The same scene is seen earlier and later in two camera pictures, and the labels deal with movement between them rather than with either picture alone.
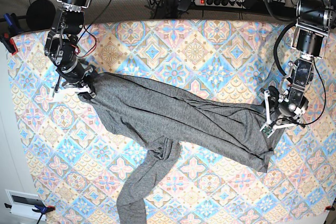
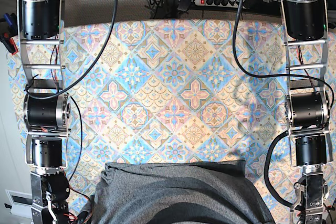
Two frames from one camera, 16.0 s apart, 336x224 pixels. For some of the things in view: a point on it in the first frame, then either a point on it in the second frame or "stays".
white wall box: x=22 y=203 stays
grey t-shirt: x=164 y=115 to x=197 y=192
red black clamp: x=9 y=42 stays
